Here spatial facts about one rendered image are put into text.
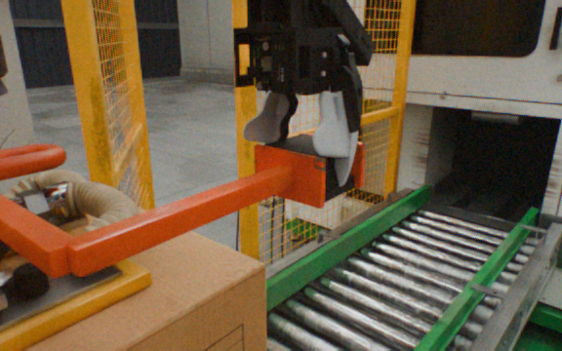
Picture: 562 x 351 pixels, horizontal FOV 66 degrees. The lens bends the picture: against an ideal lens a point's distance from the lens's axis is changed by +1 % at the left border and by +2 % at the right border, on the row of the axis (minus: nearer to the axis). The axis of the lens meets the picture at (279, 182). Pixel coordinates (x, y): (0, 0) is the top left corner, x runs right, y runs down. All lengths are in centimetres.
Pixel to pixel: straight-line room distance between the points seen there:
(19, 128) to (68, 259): 127
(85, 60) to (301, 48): 71
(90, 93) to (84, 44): 10
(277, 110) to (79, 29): 64
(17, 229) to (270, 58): 24
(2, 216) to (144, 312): 17
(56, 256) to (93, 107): 76
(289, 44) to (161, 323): 28
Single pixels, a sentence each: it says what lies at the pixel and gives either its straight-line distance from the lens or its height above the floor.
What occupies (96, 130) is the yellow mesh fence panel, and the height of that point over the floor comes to 114.
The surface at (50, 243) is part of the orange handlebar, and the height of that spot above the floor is 122.
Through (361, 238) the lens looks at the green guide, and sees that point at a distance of 170.
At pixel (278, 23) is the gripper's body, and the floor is 135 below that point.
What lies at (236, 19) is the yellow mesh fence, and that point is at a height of 138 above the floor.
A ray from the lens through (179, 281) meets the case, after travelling 50.
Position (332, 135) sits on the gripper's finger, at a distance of 40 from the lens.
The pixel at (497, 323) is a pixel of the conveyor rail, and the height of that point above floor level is 59.
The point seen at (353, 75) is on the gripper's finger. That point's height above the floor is 131.
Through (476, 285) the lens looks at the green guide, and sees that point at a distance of 142.
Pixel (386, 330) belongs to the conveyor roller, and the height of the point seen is 55.
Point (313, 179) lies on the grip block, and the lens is 40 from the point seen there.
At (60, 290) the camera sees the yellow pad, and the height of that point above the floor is 111.
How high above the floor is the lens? 135
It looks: 19 degrees down
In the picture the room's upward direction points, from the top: straight up
